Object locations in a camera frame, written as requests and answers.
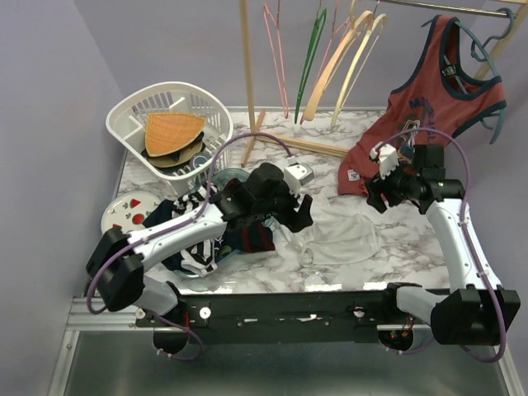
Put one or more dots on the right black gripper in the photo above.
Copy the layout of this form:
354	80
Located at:
377	186

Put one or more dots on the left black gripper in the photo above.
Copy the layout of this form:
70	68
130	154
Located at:
295	221

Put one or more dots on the white tank top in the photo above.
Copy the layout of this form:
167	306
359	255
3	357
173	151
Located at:
337	236

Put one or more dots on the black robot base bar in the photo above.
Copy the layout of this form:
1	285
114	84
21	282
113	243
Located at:
346	316

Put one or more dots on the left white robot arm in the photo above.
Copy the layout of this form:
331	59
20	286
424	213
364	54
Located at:
118	264

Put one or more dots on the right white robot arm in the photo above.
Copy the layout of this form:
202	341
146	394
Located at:
478	310

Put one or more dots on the tan wooden hanger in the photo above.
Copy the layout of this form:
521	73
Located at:
359	27

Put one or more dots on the cream wooden hanger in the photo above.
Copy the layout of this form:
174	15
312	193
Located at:
369	40

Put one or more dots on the red graphic tank top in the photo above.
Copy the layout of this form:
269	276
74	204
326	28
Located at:
438	102

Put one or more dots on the green plastic hanger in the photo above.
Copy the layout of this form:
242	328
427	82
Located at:
314	39

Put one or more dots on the clear blue plastic bin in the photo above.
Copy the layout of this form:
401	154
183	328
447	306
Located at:
221	180

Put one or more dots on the wooden clothes rack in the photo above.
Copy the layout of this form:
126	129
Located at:
515	20

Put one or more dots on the pile of dark clothes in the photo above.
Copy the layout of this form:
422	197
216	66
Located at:
203	258

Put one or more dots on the dark hats in basket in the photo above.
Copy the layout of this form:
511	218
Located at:
179	157

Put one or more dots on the white plastic laundry basket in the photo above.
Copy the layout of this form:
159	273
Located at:
127	119

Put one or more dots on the watermelon pattern plate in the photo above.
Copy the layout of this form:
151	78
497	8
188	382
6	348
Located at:
128	211

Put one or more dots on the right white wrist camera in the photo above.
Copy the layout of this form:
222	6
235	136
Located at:
386	156

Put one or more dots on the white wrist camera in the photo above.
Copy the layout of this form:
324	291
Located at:
296	176
386	156

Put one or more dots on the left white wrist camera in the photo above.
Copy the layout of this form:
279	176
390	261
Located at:
296	176

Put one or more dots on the pink wire hanger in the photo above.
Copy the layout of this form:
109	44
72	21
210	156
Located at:
273	30
337	33

